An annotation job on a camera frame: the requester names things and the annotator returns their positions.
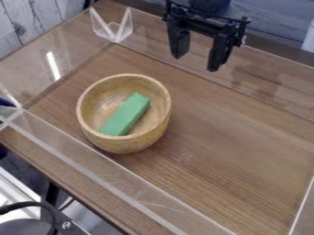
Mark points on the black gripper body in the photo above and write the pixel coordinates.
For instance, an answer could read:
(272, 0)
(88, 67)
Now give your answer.
(204, 17)

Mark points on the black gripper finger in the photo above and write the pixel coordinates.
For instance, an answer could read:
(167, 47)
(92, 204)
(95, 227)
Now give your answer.
(177, 38)
(220, 51)

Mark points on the green rectangular block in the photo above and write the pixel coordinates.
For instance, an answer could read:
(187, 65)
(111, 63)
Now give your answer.
(125, 116)

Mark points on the brown wooden bowl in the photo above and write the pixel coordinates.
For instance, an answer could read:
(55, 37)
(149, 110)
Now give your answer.
(99, 102)

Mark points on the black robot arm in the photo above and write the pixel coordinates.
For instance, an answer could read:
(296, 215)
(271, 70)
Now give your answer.
(202, 16)

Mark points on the white object at right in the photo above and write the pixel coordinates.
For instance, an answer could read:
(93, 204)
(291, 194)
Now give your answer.
(308, 41)

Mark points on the clear acrylic tray walls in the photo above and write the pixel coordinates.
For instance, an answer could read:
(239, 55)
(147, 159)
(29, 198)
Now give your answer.
(230, 172)

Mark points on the blue object at edge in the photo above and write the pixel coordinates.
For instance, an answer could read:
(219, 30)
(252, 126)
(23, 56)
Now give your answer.
(4, 102)

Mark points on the black metal table leg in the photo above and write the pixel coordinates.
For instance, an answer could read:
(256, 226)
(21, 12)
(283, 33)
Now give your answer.
(52, 194)

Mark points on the black bracket with screw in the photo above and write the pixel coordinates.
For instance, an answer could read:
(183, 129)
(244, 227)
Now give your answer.
(60, 224)

